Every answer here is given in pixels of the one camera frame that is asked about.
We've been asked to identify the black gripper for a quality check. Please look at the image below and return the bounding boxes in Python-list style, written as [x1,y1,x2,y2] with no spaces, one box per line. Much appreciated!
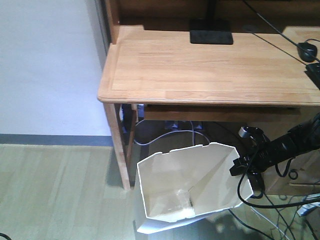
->
[229,129,271,177]

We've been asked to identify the white plastic trash bin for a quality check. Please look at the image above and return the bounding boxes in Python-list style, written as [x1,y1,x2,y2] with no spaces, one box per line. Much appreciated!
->
[134,142,254,234]

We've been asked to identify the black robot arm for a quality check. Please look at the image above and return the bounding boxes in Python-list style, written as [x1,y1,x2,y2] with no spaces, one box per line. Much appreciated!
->
[229,114,320,176]

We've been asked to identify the wooden drawer cabinet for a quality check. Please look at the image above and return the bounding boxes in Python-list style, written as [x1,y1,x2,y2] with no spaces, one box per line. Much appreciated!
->
[263,150,320,196]

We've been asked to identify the black keyboard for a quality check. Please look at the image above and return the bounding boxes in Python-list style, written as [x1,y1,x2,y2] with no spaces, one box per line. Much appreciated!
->
[305,62,320,89]

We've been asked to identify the wooden desk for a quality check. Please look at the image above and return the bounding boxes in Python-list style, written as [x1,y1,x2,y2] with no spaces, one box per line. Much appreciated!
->
[97,0,320,190]

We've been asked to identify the black computer mouse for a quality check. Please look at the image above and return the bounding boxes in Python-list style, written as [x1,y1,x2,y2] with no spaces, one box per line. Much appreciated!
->
[297,42,318,63]

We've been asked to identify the black monitor stand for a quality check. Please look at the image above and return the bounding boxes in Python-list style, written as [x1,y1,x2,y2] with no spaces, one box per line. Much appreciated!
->
[189,0,234,45]

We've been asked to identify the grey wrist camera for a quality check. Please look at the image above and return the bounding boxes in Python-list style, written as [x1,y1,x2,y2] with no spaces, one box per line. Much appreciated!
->
[238,126,260,139]

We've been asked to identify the white cable on floor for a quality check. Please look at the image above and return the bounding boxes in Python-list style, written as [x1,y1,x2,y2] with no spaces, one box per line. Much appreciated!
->
[249,207,288,240]

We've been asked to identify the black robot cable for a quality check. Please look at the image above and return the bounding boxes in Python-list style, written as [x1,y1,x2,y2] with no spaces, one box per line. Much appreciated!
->
[236,149,320,210]

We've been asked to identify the black cable across desk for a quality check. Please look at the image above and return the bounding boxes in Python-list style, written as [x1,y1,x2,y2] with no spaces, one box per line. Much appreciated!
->
[242,0,320,66]

